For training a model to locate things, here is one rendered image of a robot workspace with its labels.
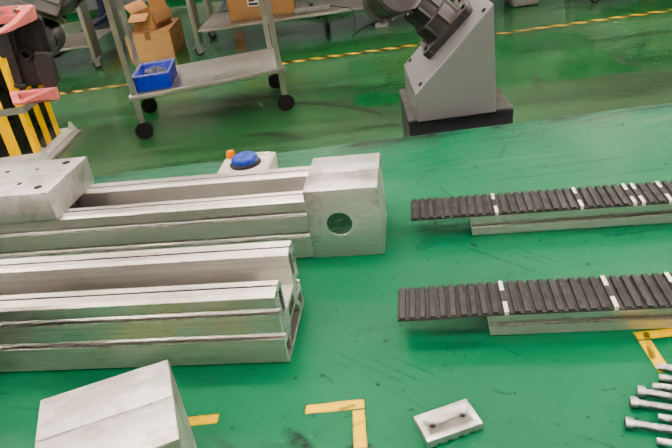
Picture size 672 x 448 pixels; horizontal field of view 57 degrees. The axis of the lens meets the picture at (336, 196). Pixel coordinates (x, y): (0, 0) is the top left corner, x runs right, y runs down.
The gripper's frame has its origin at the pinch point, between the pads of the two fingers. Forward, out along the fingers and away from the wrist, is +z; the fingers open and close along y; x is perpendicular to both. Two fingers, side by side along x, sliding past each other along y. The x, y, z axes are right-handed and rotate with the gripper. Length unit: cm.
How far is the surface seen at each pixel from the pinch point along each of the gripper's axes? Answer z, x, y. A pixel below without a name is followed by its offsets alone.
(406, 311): 41, 45, -18
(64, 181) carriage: 11.6, 6.7, -12.6
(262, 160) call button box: 2.6, 32.5, -16.9
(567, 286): 42, 61, -17
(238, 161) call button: 4.2, 29.0, -15.9
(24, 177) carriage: 8.9, 0.9, -12.6
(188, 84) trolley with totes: -265, -6, -83
